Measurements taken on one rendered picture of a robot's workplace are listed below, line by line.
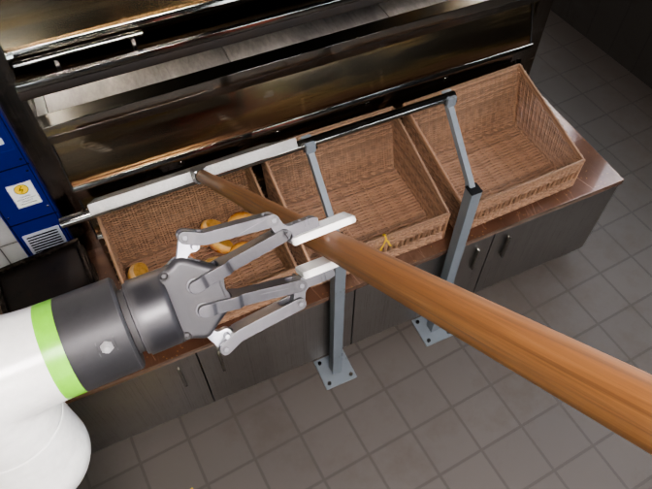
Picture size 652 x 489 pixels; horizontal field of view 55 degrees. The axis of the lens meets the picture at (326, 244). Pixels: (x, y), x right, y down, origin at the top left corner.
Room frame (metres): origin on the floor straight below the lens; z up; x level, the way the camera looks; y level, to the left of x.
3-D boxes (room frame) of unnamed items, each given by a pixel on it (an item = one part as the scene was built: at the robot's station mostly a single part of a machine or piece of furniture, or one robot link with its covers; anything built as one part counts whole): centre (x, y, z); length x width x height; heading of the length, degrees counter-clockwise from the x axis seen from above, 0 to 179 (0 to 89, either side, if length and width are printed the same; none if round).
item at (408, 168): (1.48, -0.10, 0.72); 0.56 x 0.49 x 0.28; 114
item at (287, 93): (1.72, 0.02, 1.02); 1.79 x 0.11 x 0.19; 115
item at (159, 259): (1.23, 0.44, 0.72); 0.56 x 0.49 x 0.28; 116
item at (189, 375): (1.41, 0.00, 0.29); 2.42 x 0.56 x 0.58; 115
